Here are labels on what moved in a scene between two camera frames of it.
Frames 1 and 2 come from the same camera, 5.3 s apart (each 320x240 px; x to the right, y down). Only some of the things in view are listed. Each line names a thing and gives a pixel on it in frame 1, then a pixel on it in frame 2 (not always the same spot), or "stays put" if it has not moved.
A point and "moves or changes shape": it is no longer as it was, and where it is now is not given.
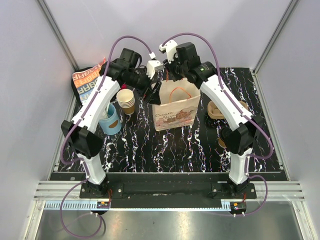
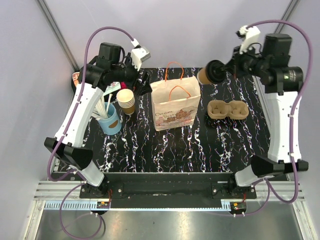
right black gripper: (169, 66) -> (233, 66)
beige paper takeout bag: (179, 102) stays put
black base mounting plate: (163, 190) stays put
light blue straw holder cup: (110, 122) stays put
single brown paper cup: (221, 143) moves or changes shape
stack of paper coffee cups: (126, 100) stays put
